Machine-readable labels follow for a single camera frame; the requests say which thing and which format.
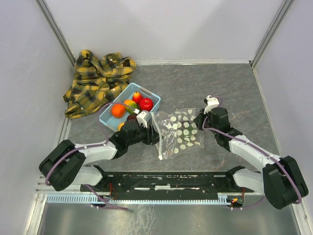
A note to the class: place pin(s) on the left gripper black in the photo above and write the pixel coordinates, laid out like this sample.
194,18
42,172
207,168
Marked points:
152,136

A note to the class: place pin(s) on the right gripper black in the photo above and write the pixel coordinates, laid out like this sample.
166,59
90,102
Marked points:
198,120

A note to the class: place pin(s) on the small green fake fruit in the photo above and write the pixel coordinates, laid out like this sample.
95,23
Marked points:
187,131

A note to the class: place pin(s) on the dark purple fake fruit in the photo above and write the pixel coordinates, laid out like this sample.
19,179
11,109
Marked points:
132,117

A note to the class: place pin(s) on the clear polka dot zip bag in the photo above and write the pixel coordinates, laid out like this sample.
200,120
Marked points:
172,142

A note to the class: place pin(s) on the yellow orange fake fruit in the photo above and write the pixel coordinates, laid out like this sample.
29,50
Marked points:
120,126

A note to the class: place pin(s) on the red fake apple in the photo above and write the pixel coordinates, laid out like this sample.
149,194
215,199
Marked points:
146,104

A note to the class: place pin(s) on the green orange fake mango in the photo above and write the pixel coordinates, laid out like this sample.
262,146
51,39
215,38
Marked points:
130,106

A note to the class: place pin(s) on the orange fake orange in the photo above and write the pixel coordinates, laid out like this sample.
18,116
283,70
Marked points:
118,110

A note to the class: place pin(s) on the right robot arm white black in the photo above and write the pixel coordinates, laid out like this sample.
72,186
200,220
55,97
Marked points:
278,178

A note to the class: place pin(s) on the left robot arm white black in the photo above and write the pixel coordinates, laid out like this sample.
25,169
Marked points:
73,164

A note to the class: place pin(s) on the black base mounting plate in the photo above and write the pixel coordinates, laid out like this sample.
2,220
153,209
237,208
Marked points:
167,185

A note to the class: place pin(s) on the yellow plaid shirt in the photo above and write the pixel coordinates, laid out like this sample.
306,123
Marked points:
97,82

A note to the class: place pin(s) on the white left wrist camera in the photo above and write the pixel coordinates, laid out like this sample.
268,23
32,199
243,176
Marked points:
141,118

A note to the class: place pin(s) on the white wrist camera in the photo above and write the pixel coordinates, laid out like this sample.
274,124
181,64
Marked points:
211,102
141,118

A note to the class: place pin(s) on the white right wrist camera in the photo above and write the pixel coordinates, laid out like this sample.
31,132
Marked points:
211,102

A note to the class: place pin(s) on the aluminium frame rail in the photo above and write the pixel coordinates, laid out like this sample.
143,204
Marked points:
42,5

